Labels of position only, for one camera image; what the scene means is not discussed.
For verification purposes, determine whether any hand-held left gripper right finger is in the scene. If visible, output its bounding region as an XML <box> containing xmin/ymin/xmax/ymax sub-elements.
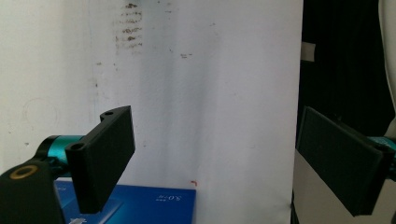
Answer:
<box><xmin>295</xmin><ymin>105</ymin><xmax>396</xmax><ymax>217</ymax></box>

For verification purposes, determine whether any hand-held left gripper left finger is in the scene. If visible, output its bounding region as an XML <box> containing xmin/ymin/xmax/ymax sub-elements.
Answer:
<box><xmin>37</xmin><ymin>105</ymin><xmax>136</xmax><ymax>216</ymax></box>

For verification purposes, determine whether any blue flat box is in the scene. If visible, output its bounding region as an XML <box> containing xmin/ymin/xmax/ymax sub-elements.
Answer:
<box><xmin>54</xmin><ymin>180</ymin><xmax>197</xmax><ymax>224</ymax></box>

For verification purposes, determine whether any black curtain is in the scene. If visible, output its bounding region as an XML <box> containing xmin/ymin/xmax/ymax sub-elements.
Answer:
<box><xmin>290</xmin><ymin>0</ymin><xmax>396</xmax><ymax>224</ymax></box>

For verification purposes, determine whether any white tape patch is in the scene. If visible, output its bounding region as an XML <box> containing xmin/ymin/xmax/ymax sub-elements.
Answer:
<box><xmin>301</xmin><ymin>41</ymin><xmax>317</xmax><ymax>63</ymax></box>

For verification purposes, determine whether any white curved tube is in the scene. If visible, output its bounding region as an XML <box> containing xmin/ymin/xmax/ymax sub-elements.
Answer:
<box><xmin>377</xmin><ymin>0</ymin><xmax>396</xmax><ymax>138</ymax></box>

